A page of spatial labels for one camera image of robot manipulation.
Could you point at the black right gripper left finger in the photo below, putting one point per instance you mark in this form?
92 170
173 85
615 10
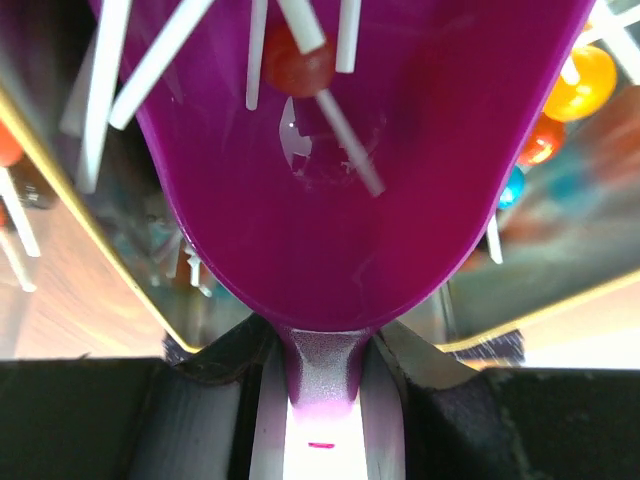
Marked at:
136 418

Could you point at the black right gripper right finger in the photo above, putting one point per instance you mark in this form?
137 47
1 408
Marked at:
510 423

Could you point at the purple plastic scoop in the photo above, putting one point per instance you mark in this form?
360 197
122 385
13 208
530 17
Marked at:
344 200

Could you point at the gold lollipop tin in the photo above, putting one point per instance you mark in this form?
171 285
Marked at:
566 294

